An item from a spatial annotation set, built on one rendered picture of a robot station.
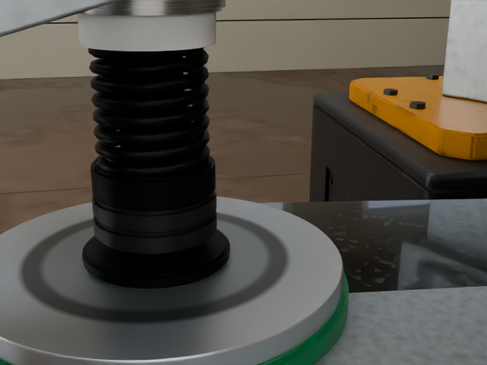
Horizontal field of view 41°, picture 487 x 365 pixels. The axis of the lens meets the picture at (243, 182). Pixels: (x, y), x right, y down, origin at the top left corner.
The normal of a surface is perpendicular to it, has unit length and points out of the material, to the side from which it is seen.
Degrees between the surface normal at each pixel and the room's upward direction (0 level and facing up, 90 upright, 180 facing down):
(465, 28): 90
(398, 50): 90
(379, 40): 90
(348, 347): 0
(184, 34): 90
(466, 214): 0
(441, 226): 0
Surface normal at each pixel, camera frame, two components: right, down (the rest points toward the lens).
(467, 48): -0.77, 0.20
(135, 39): 0.00, 0.32
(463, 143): -0.58, 0.26
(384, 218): 0.00, -0.95
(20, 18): 0.29, 0.30
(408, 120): -0.99, 0.05
